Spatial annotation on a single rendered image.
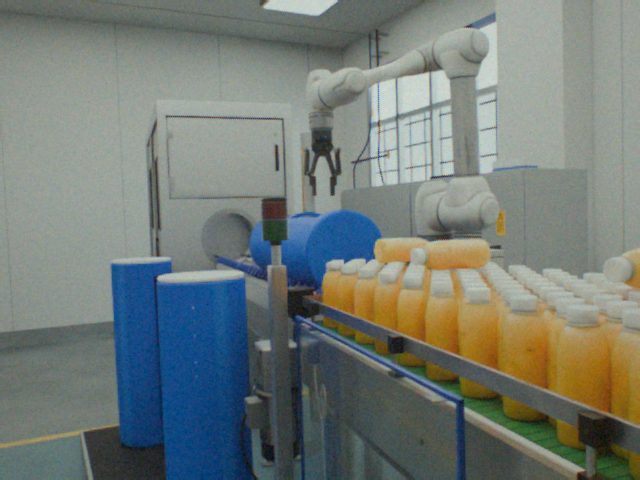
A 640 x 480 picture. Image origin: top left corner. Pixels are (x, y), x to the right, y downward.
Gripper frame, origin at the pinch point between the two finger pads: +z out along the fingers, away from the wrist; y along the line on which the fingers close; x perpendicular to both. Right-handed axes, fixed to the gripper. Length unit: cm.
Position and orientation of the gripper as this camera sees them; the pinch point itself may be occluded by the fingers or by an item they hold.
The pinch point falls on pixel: (323, 187)
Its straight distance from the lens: 211.2
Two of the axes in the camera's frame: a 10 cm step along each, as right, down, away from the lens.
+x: 3.3, 0.2, -9.4
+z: 0.3, 10.0, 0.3
